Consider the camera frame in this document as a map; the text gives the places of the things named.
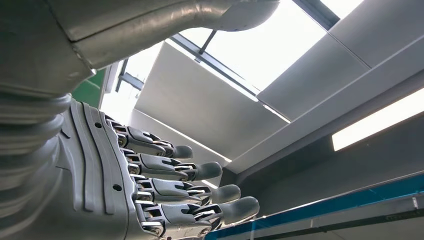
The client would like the blue metal beam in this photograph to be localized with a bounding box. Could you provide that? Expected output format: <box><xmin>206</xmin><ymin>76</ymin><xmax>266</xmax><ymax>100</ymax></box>
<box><xmin>204</xmin><ymin>173</ymin><xmax>424</xmax><ymax>240</ymax></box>

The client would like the dark window frame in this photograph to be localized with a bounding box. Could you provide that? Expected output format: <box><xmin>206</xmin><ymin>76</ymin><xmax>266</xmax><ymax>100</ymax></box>
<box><xmin>114</xmin><ymin>0</ymin><xmax>342</xmax><ymax>97</ymax></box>

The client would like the ceiling light strip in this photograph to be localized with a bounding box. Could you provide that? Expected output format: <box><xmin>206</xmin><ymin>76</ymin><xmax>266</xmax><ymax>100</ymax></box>
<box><xmin>331</xmin><ymin>87</ymin><xmax>424</xmax><ymax>152</ymax></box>

